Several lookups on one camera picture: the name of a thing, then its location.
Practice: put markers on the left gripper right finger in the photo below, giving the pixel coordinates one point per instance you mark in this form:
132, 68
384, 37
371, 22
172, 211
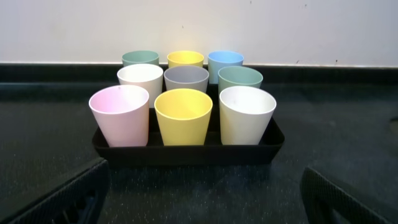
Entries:
329, 202

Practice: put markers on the black tray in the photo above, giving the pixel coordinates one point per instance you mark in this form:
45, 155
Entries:
186, 154

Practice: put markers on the yellow cup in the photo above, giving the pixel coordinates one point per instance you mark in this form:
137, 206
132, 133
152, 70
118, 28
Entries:
185, 58
183, 118

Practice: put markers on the green cup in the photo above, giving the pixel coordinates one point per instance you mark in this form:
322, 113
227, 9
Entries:
140, 57
239, 77

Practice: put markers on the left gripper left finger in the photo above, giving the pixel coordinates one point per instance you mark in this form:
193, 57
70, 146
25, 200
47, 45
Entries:
74, 199

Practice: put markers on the pink cup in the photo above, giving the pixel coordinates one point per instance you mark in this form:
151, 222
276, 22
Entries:
119, 118

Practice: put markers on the blue cup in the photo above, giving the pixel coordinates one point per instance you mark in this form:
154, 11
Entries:
224, 62

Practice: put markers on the grey cup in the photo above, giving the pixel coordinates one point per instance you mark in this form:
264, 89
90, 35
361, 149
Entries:
186, 77

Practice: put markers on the white cup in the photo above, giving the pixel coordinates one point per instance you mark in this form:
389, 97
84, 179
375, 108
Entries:
245, 118
140, 76

